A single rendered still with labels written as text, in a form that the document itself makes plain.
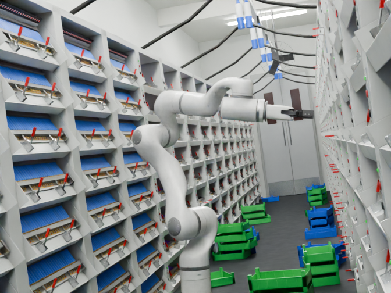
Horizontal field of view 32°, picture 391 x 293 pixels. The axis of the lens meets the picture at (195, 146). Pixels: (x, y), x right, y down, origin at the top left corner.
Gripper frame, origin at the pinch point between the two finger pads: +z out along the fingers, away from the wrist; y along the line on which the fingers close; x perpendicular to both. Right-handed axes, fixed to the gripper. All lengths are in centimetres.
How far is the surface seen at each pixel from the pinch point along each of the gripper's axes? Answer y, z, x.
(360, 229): -34, 25, -45
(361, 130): 36.1, 16.1, -4.6
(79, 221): -36, -94, -54
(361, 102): 35.8, 15.2, 4.2
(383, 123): 106, 14, -3
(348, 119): -34.2, 16.7, 0.0
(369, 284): -33, 31, -66
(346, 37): 35.6, 9.2, 23.7
